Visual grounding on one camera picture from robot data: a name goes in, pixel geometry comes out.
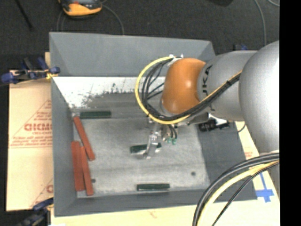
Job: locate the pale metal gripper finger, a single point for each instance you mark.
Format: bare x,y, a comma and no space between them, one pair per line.
156,148
149,147

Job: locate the dark green flat block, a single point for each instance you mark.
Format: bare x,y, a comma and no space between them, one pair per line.
95,115
138,148
152,187

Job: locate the red-brown flat block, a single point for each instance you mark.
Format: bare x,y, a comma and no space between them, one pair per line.
87,173
77,166
84,138

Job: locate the grey metal bin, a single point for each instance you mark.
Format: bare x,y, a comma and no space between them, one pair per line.
122,55

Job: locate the brown cardboard board red print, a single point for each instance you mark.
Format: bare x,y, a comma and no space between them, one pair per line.
26,168

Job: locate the black cylinder on white bracket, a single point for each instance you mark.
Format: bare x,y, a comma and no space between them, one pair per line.
208,126

